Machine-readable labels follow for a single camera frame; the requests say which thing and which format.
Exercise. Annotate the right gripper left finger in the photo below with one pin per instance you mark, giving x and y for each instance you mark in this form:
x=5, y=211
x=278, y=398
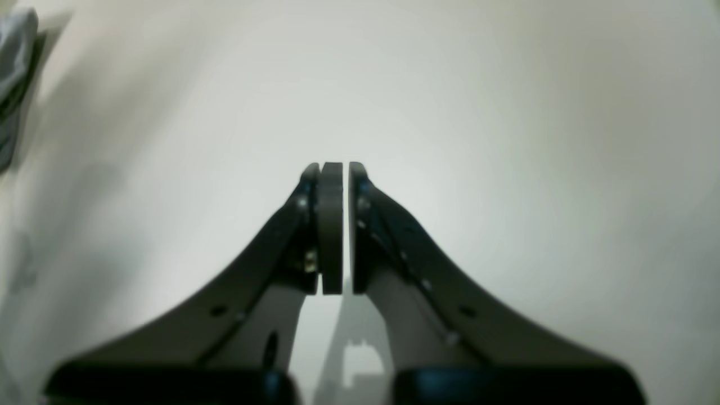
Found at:
x=231, y=342

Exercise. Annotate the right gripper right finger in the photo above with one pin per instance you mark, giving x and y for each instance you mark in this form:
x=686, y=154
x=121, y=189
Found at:
x=451, y=341

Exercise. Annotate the grey T-shirt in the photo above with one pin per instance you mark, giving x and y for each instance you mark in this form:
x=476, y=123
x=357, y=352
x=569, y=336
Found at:
x=19, y=31

